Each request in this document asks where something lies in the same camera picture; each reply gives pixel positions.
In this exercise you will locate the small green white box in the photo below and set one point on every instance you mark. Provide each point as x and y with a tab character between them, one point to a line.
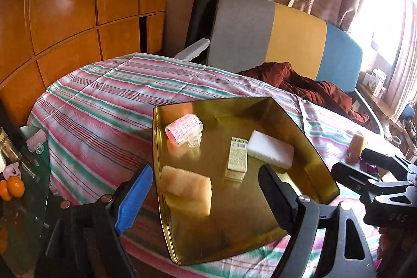
237	154

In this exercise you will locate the wooden wardrobe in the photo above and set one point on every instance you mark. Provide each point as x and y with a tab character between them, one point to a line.
65	4

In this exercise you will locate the white foam piece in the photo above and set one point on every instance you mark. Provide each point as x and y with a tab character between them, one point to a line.
192	50

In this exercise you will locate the white sponge block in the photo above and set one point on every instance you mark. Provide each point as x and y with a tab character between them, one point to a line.
270	149

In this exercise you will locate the pink hair roller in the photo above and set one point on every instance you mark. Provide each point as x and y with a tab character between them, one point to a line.
182	129
35	139

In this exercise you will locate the pink scrunchie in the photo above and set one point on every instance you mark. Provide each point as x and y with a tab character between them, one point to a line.
11	170

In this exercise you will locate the large yellow sponge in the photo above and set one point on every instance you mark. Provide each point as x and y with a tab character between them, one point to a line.
357	143

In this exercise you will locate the person's right hand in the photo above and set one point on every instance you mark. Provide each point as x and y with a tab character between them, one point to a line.
385	243

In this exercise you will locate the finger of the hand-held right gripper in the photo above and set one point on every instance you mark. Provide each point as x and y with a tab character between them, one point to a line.
384	159
352	175

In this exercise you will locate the blue cup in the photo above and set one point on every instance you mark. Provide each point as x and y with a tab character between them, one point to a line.
409	111

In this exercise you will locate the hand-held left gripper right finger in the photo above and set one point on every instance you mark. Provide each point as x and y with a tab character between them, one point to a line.
277	196

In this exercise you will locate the glass jar gold lid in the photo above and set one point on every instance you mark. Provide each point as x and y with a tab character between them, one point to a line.
8	144

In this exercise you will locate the grey yellow blue chair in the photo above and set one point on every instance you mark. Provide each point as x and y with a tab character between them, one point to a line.
241	30

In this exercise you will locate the black rolled mat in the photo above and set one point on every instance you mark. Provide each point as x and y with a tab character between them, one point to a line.
203	11

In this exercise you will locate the striped tablecloth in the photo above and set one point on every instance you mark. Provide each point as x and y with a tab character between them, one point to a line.
97	102

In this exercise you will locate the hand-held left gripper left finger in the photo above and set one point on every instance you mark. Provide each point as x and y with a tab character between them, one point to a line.
133	199

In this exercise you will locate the white purple box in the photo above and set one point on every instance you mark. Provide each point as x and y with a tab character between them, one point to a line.
379	82

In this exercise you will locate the gold metal tray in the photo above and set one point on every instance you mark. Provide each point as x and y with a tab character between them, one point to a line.
247	193

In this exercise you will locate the orange fruit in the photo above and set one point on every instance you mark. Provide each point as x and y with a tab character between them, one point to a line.
4	190
17	187

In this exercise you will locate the pale yellow sponge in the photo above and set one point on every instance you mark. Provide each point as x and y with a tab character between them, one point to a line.
185	182

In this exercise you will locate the brown red blanket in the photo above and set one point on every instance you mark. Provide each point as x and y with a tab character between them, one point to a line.
312	87

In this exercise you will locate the glass side table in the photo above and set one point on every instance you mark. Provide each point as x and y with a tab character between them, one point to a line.
26	219

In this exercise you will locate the wooden window desk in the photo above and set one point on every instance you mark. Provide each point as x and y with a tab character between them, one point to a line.
381	107

